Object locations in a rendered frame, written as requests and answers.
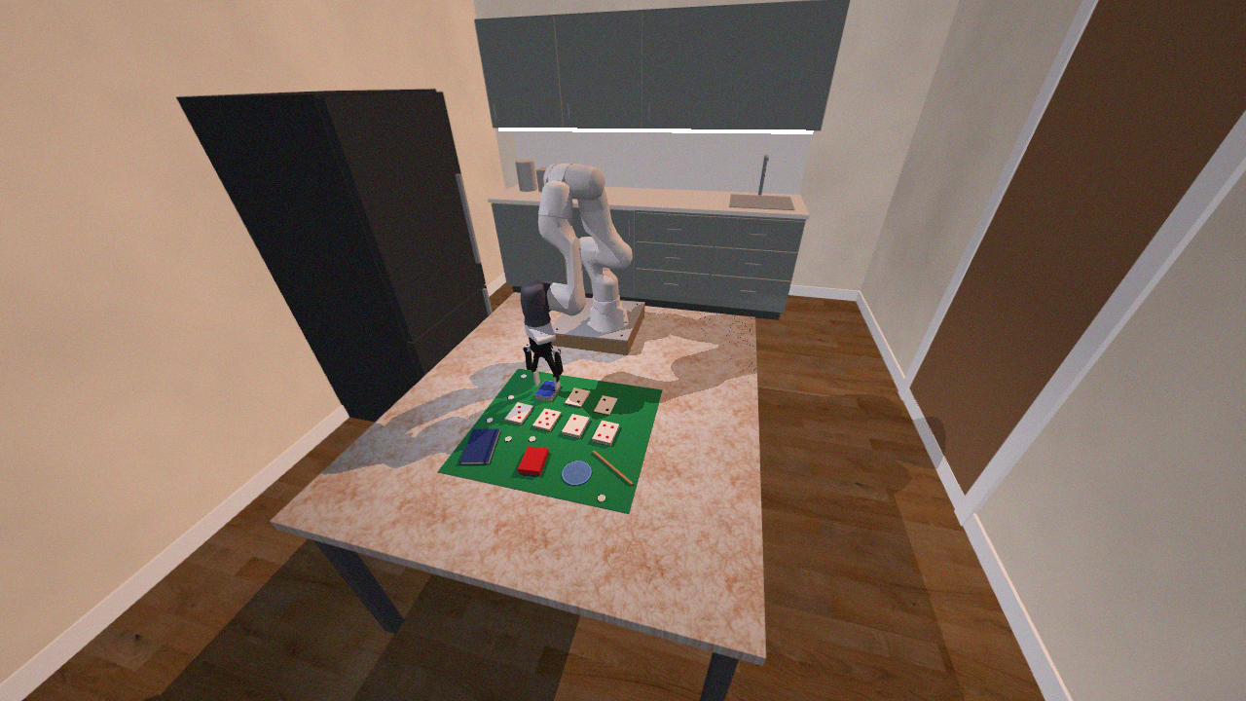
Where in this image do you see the beige card with black dots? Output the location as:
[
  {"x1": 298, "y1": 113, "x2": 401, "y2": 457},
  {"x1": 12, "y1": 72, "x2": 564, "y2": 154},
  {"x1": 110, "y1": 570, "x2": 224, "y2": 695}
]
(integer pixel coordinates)
[{"x1": 594, "y1": 395, "x2": 617, "y2": 415}]

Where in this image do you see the red square tile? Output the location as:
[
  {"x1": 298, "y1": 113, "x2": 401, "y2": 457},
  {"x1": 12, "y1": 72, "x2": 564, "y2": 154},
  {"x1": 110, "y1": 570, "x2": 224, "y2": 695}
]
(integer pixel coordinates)
[{"x1": 518, "y1": 446, "x2": 549, "y2": 476}]

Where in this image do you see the beige playing card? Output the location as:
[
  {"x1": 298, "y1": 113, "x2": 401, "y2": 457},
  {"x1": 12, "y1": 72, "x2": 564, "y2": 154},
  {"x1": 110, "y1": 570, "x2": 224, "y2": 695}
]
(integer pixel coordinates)
[{"x1": 564, "y1": 388, "x2": 591, "y2": 407}]

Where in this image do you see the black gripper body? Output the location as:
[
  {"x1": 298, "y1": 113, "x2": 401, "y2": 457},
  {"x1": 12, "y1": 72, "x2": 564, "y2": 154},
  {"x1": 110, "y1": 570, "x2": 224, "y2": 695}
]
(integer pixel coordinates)
[{"x1": 530, "y1": 337, "x2": 553, "y2": 359}]

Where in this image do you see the white playing card with red pips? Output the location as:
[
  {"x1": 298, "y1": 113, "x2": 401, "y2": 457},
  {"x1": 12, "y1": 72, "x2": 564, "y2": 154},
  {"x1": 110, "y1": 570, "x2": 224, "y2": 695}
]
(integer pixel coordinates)
[{"x1": 505, "y1": 402, "x2": 533, "y2": 423}]

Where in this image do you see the thin brown wooden stick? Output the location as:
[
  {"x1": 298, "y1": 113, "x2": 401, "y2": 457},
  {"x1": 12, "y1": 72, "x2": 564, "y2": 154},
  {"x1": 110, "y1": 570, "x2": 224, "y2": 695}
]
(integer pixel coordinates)
[{"x1": 593, "y1": 449, "x2": 633, "y2": 486}]

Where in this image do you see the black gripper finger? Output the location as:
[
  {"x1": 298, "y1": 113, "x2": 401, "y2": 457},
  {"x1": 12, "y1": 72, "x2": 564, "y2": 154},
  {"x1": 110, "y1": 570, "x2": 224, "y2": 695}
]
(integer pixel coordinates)
[
  {"x1": 523, "y1": 345, "x2": 540, "y2": 387},
  {"x1": 541, "y1": 347, "x2": 564, "y2": 390}
]

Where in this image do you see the green felt mat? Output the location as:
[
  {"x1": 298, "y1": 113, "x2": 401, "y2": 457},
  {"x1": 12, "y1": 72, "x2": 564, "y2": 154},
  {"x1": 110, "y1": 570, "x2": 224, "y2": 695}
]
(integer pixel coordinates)
[{"x1": 439, "y1": 369, "x2": 662, "y2": 514}]

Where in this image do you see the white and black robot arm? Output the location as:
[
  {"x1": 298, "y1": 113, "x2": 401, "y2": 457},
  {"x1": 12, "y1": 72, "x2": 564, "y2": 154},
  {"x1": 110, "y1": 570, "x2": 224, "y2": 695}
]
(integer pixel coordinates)
[{"x1": 520, "y1": 164, "x2": 633, "y2": 345}]

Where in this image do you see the cream playing card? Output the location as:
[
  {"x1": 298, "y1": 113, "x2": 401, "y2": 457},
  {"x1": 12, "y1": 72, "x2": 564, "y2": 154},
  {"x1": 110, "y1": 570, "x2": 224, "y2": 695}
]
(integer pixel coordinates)
[
  {"x1": 532, "y1": 408, "x2": 561, "y2": 430},
  {"x1": 562, "y1": 413, "x2": 589, "y2": 436},
  {"x1": 592, "y1": 421, "x2": 619, "y2": 445}
]

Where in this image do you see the blue flat disc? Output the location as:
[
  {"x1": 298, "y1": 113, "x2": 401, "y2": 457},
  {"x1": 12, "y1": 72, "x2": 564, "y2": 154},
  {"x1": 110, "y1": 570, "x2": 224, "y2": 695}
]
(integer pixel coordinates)
[{"x1": 562, "y1": 461, "x2": 592, "y2": 486}]

